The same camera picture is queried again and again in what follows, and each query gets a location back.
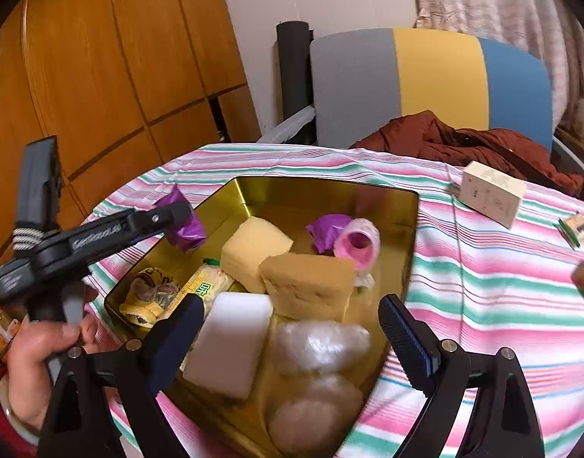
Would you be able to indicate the yellow green snack packet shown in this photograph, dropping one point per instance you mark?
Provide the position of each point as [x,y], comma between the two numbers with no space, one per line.
[208,281]

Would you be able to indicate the grey yellow blue chair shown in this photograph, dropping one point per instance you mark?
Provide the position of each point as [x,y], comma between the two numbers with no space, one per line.
[435,71]

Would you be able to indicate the brown jacket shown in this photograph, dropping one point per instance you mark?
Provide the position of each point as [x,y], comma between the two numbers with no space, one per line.
[463,145]

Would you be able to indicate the clear plastic bag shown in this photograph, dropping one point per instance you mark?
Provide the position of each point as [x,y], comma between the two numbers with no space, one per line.
[315,381]

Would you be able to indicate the floral curtain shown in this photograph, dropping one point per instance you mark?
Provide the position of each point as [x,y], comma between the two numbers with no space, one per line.
[511,0]

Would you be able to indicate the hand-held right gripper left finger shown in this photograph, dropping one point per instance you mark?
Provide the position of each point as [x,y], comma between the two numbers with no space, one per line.
[182,336]

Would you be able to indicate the small green box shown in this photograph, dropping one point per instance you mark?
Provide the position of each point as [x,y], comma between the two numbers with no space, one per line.
[575,229]

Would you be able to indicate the wooden wardrobe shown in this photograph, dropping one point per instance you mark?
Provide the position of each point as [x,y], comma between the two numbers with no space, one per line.
[106,57]

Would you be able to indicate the person's left forearm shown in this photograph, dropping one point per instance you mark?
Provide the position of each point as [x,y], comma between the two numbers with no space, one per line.
[5,439]

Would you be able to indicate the pink tape roll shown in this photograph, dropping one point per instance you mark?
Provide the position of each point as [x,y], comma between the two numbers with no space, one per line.
[358,243]

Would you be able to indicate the yellow brown patterned snack packet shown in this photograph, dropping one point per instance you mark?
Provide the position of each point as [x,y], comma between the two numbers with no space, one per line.
[146,296]

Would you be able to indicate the gold metal tin box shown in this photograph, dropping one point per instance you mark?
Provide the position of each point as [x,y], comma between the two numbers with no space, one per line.
[282,200]

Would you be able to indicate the white foam block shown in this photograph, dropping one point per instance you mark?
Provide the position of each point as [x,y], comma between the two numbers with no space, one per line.
[230,343]

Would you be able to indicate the white carton box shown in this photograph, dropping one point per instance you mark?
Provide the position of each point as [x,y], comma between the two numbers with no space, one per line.
[492,195]

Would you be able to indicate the striped tablecloth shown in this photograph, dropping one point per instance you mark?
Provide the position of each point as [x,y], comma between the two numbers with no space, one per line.
[487,286]

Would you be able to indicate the person's left hand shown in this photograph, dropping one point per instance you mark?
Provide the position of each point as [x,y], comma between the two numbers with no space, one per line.
[27,367]

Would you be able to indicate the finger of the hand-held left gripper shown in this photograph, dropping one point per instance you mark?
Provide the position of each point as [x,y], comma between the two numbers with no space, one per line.
[163,217]

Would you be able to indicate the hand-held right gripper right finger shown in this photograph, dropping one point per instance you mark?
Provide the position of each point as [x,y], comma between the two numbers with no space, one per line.
[408,341]

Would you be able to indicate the wooden bed frame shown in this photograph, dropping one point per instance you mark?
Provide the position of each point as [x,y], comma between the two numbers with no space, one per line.
[580,140]

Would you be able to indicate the purple foil packet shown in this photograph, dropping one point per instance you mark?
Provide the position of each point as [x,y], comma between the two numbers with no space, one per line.
[187,233]
[325,231]

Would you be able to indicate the black rolled mat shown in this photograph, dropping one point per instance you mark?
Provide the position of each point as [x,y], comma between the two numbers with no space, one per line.
[294,67]

